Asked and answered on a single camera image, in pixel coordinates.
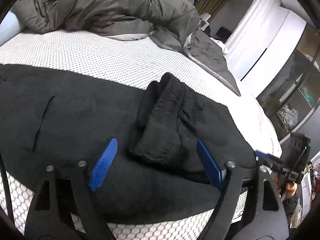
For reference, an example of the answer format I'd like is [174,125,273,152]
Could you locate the black pants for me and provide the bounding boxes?
[1,64,255,224]

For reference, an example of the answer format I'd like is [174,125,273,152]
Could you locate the person's right hand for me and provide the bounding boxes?
[272,173,297,199]

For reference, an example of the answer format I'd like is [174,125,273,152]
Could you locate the glass door cabinet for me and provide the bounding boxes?
[258,24,319,141]

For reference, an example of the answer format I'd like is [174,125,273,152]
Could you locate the white wardrobe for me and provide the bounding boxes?
[226,0,310,97]

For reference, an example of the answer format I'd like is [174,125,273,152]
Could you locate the white mesh mattress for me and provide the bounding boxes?
[1,30,281,239]

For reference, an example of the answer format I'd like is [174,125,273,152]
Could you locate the grey duvet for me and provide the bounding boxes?
[12,0,240,94]

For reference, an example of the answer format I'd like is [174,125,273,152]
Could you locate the light blue bolster pillow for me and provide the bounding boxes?
[0,11,25,46]

